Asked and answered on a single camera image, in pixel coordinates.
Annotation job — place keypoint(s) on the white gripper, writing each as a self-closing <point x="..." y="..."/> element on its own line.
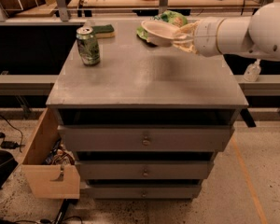
<point x="207" y="36"/>

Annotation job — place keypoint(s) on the white paper bowl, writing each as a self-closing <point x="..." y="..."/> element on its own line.
<point x="159" y="33"/>

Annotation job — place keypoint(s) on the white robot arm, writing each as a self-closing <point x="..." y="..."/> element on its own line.
<point x="256" y="36"/>

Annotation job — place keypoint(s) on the green soda can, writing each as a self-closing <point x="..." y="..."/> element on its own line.
<point x="87" y="45"/>

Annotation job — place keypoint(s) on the green chip bag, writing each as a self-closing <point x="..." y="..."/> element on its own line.
<point x="169" y="16"/>

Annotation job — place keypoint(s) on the clear sanitizer bottle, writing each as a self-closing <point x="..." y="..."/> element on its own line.
<point x="252" y="71"/>

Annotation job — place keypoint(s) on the green yellow sponge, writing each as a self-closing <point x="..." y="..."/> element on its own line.
<point x="104" y="31"/>

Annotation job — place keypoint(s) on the grey drawer cabinet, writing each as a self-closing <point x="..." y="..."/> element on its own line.
<point x="137" y="86"/>

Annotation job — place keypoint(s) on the top grey drawer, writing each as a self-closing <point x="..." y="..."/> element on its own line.
<point x="118" y="139"/>

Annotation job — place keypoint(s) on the grey drawer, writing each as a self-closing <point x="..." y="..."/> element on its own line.
<point x="143" y="192"/>
<point x="118" y="139"/>
<point x="137" y="170"/>

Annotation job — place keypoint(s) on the middle grey drawer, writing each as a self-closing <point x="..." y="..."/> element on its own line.
<point x="137" y="170"/>

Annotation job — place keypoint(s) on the bottom grey drawer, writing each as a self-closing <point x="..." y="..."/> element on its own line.
<point x="143" y="192"/>

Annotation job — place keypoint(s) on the wooden box with clutter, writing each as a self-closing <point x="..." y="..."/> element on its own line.
<point x="48" y="179"/>

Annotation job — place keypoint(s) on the black power adapter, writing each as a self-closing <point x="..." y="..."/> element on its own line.
<point x="9" y="145"/>

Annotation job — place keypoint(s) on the black chair seat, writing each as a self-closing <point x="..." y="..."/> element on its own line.
<point x="0" y="168"/>

